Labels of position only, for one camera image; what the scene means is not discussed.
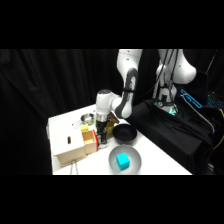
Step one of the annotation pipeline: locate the black bowl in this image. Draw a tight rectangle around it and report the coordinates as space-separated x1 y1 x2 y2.
112 123 138 146

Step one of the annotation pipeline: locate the teal toy block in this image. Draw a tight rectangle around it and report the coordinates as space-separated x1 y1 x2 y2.
115 152 131 170

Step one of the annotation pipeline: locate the clear glass bowl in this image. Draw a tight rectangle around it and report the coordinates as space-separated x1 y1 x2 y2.
109 145 143 175

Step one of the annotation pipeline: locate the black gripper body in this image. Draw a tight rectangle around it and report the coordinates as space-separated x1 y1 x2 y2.
95 113 110 134

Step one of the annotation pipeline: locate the black cable bundle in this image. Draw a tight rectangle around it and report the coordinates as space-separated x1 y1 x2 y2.
153 49 179 101

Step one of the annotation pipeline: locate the yellow cup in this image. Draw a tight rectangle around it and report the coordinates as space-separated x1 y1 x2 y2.
107 115 120 130

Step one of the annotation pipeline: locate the thin metal wire handle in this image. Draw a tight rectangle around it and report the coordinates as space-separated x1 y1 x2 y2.
68 159 80 175

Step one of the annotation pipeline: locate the black cloth-covered robot stand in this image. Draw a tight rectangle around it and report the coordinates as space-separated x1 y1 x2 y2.
128 99 215 175

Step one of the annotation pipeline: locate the wooden drawer with red front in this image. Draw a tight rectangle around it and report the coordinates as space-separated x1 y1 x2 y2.
81 128 100 155

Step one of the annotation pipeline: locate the blue-lit device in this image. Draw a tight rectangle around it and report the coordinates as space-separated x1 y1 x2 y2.
179 88 204 109

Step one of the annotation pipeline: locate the yellow cable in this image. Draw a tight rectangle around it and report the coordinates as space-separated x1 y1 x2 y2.
212 108 224 151

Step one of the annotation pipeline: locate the black curtain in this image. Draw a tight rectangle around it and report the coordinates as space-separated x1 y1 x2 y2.
0 49 224 175

